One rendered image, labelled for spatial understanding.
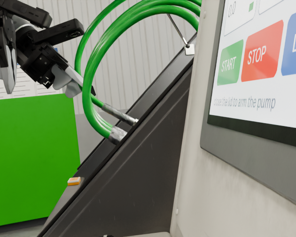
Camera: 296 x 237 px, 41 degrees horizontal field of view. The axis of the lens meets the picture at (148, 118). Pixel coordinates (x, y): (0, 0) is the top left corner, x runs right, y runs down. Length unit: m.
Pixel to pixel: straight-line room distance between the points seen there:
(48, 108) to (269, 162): 3.92
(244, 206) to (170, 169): 0.29
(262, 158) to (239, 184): 0.05
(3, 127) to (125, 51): 3.84
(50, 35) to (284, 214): 0.78
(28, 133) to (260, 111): 3.90
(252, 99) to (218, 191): 0.10
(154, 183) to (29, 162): 3.60
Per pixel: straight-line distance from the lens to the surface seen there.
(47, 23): 0.79
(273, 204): 0.24
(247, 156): 0.27
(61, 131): 4.13
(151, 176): 0.57
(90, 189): 0.57
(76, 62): 0.91
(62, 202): 0.95
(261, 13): 0.29
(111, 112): 0.90
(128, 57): 7.44
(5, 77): 0.79
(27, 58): 0.93
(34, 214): 4.23
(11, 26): 0.83
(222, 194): 0.33
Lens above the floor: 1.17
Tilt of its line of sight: 3 degrees down
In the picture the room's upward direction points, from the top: 6 degrees counter-clockwise
